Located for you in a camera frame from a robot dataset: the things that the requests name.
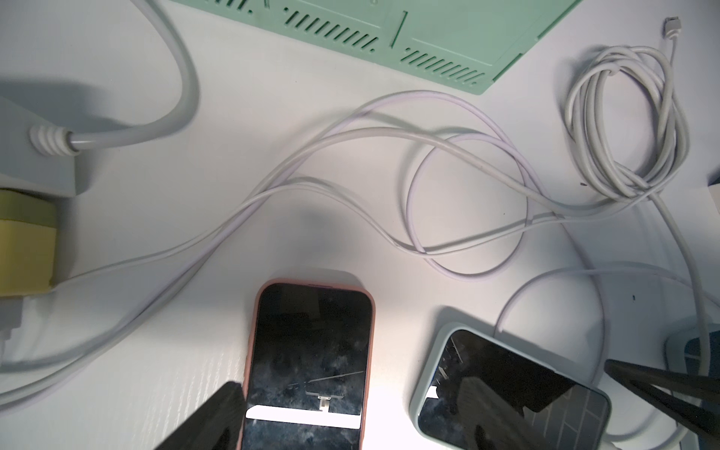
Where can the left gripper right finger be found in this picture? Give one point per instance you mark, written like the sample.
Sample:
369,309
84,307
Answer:
491,423

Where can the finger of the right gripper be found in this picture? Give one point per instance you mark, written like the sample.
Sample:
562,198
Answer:
658,387

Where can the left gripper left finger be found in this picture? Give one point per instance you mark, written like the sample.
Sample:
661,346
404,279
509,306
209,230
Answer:
217,424

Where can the phone with mint case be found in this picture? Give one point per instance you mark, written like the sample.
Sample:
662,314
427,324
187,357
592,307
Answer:
568,413

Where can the phone with orange case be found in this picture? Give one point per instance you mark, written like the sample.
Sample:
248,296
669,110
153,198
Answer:
308,365

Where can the phone with blue case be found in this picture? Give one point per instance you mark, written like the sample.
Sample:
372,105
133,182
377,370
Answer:
683,353

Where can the yellow charger plug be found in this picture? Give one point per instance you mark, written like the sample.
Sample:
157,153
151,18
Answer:
28,244

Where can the white power strip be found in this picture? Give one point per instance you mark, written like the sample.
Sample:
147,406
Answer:
34,154

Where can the mint green file organizer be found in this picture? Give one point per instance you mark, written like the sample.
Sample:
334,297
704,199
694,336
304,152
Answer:
463,44

